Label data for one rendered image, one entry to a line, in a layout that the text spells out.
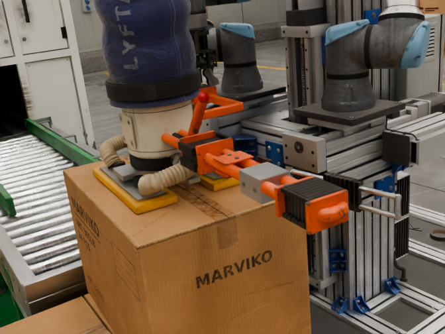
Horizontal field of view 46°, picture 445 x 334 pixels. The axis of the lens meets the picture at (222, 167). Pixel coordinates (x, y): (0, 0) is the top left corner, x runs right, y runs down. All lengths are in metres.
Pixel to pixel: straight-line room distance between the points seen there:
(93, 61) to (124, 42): 9.79
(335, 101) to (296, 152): 0.18
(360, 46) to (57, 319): 1.12
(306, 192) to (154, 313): 0.46
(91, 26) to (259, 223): 10.12
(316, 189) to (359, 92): 0.72
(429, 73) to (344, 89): 0.57
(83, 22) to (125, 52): 9.87
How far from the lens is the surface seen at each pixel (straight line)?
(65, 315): 1.64
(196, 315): 1.15
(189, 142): 1.10
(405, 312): 2.10
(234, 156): 0.99
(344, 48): 1.46
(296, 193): 0.78
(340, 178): 0.83
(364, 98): 1.48
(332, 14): 1.72
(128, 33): 1.18
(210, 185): 1.22
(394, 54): 1.43
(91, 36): 11.11
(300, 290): 1.28
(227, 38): 1.83
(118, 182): 1.29
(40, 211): 2.45
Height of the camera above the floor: 1.39
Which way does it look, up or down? 19 degrees down
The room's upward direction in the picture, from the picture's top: 6 degrees counter-clockwise
